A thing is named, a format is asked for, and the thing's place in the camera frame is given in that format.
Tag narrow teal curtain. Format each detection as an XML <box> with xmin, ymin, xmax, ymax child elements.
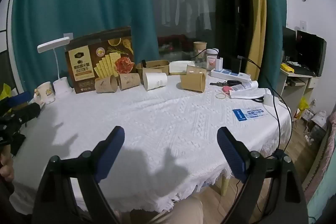
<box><xmin>260</xmin><ymin>0</ymin><xmax>287</xmax><ymax>80</ymax></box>

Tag yellow packet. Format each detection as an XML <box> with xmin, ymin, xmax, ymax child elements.
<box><xmin>281</xmin><ymin>62</ymin><xmax>295</xmax><ymax>73</ymax></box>

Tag kraft paper bowl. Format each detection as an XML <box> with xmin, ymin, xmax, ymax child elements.
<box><xmin>136</xmin><ymin>60</ymin><xmax>171</xmax><ymax>80</ymax></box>

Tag clear jar white lid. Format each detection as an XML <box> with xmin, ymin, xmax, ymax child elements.
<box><xmin>206</xmin><ymin>48</ymin><xmax>219</xmax><ymax>70</ymax></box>

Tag person's leg beige trousers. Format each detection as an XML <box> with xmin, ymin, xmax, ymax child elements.
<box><xmin>157</xmin><ymin>196</ymin><xmax>204</xmax><ymax>224</ymax></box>

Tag white woven tablecloth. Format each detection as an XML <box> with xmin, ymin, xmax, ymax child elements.
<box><xmin>10</xmin><ymin>70</ymin><xmax>292</xmax><ymax>214</ymax></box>

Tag white printed mug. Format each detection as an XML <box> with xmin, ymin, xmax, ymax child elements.
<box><xmin>34</xmin><ymin>81</ymin><xmax>56</xmax><ymax>104</ymax></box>

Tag white tissue box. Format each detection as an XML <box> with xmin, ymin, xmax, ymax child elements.
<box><xmin>169</xmin><ymin>61</ymin><xmax>196</xmax><ymax>75</ymax></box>

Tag white printed tube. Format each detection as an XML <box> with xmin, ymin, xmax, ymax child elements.
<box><xmin>232</xmin><ymin>80</ymin><xmax>259</xmax><ymax>92</ymax></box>

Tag white power strip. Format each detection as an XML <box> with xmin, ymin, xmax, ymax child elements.
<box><xmin>210</xmin><ymin>68</ymin><xmax>252</xmax><ymax>82</ymax></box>

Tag yellow plastic bag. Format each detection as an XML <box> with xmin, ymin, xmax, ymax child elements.
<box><xmin>0</xmin><ymin>83</ymin><xmax>13</xmax><ymax>101</ymax></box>

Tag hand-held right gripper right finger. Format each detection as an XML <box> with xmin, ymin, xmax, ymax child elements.
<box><xmin>217</xmin><ymin>126</ymin><xmax>308</xmax><ymax>224</ymax></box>

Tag tall kraft paper cup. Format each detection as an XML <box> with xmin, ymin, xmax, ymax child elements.
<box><xmin>193</xmin><ymin>41</ymin><xmax>208</xmax><ymax>62</ymax></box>

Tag black car key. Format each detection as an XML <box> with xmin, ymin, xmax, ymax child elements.
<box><xmin>209</xmin><ymin>80</ymin><xmax>241</xmax><ymax>87</ymax></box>

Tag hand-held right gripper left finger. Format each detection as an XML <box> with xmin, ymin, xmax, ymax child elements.
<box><xmin>31</xmin><ymin>126</ymin><xmax>125</xmax><ymax>224</ymax></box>

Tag person's left hand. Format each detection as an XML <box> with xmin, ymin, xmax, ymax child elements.
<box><xmin>0</xmin><ymin>152</ymin><xmax>16</xmax><ymax>181</ymax></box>

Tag black monitor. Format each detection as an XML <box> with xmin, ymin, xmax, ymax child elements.
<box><xmin>296</xmin><ymin>29</ymin><xmax>327</xmax><ymax>77</ymax></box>

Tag blue and white card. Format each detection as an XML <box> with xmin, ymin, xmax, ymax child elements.
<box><xmin>232</xmin><ymin>108</ymin><xmax>267</xmax><ymax>121</ymax></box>

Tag white paper sheets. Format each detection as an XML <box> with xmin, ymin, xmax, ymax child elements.
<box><xmin>229</xmin><ymin>88</ymin><xmax>273</xmax><ymax>104</ymax></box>

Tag white side desk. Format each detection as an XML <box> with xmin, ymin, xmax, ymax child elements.
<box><xmin>278</xmin><ymin>66</ymin><xmax>320</xmax><ymax>115</ymax></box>

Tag wide brown paper cup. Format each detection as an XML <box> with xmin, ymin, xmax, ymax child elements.
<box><xmin>180</xmin><ymin>73</ymin><xmax>206</xmax><ymax>93</ymax></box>

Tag white paper cup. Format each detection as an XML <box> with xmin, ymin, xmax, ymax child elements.
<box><xmin>143</xmin><ymin>72</ymin><xmax>168</xmax><ymax>91</ymax></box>

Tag black cable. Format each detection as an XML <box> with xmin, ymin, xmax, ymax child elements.
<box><xmin>237</xmin><ymin>55</ymin><xmax>292</xmax><ymax>161</ymax></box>

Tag yellow curtain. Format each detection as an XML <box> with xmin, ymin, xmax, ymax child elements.
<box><xmin>245</xmin><ymin>0</ymin><xmax>270</xmax><ymax>79</ymax></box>

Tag wooden table leg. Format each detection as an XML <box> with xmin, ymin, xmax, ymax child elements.
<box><xmin>221</xmin><ymin>174</ymin><xmax>229</xmax><ymax>196</ymax></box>

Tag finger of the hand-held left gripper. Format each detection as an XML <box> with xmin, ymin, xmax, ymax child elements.
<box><xmin>8</xmin><ymin>103</ymin><xmax>41</xmax><ymax>127</ymax></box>
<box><xmin>0</xmin><ymin>91</ymin><xmax>31</xmax><ymax>112</ymax></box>

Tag white desk lamp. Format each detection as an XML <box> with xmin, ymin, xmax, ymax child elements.
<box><xmin>37</xmin><ymin>36</ymin><xmax>74</xmax><ymax>95</ymax></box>

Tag brown cracker box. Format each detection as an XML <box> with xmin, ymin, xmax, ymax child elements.
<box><xmin>65</xmin><ymin>26</ymin><xmax>135</xmax><ymax>94</ymax></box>

